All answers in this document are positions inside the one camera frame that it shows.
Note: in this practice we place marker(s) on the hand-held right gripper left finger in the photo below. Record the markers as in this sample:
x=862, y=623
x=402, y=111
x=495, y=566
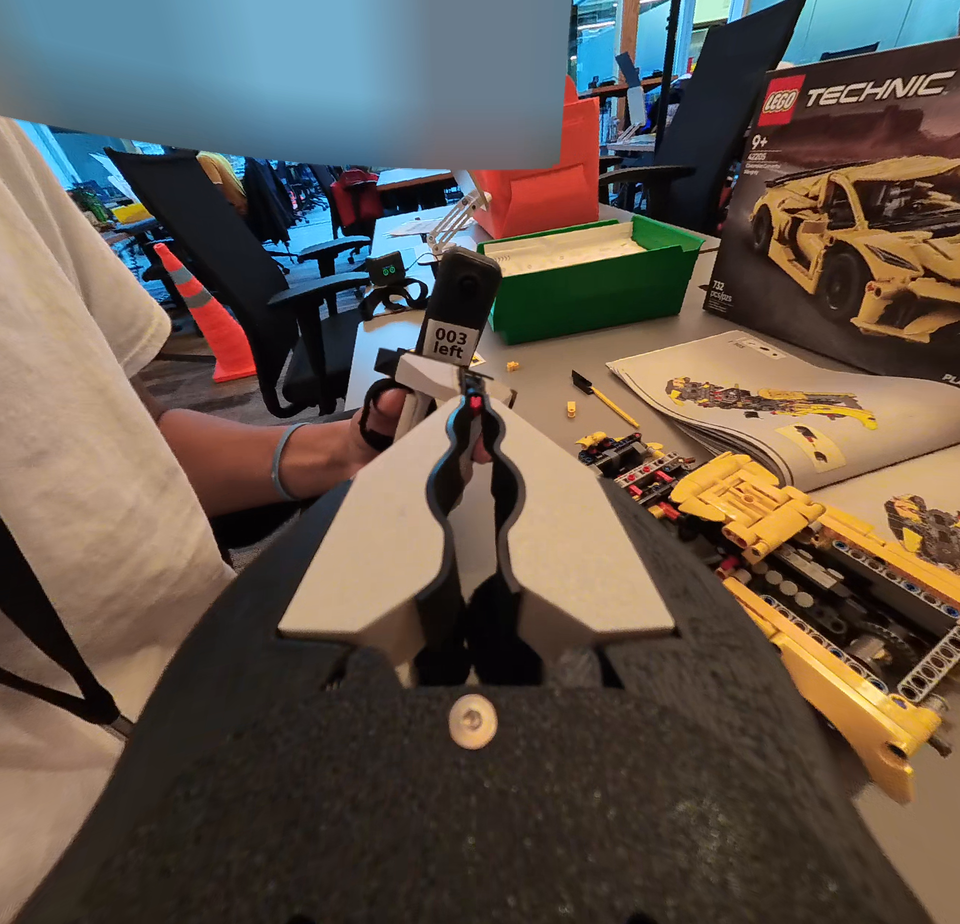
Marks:
x=360, y=564

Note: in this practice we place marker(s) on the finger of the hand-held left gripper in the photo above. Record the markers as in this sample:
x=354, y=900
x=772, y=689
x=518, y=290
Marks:
x=504, y=395
x=431, y=380

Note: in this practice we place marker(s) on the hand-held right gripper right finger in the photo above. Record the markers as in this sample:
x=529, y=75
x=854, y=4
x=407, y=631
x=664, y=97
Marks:
x=592, y=564

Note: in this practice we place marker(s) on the small red pin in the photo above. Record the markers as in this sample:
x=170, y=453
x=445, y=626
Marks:
x=474, y=402

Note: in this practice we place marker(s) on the yellow toy brick car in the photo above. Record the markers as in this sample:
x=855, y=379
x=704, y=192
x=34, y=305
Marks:
x=757, y=504

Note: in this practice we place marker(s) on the person's left forearm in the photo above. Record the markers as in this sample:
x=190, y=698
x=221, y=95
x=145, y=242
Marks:
x=240, y=459

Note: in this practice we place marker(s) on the grey desk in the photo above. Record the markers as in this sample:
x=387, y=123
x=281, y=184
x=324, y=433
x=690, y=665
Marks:
x=540, y=384

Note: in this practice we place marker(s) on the person's left hand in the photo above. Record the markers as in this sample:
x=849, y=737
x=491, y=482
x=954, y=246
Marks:
x=349, y=447

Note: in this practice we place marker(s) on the black device with green lights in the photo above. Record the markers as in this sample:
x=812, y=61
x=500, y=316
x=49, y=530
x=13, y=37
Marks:
x=386, y=271

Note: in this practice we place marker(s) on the yellow axle with black end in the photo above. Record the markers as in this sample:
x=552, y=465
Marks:
x=607, y=406

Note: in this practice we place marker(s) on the green storage bin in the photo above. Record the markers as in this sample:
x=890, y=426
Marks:
x=592, y=301

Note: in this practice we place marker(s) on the red storage bin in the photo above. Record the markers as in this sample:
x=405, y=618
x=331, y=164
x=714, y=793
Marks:
x=540, y=188

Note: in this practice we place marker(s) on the red office chair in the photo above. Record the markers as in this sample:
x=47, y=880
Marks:
x=356, y=200

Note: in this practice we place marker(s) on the open instruction booklet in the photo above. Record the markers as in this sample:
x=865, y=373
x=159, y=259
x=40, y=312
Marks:
x=712, y=376

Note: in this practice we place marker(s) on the orange traffic cone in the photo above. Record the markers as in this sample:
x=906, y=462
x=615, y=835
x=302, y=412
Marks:
x=217, y=331

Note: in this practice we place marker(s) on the black office chair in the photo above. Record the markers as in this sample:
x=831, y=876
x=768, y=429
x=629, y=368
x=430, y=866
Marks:
x=720, y=113
x=217, y=248

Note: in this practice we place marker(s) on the person's white shirt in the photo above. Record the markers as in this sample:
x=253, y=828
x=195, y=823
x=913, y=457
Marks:
x=75, y=414

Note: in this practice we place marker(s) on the toy car set box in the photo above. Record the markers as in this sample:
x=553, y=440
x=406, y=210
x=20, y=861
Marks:
x=825, y=151

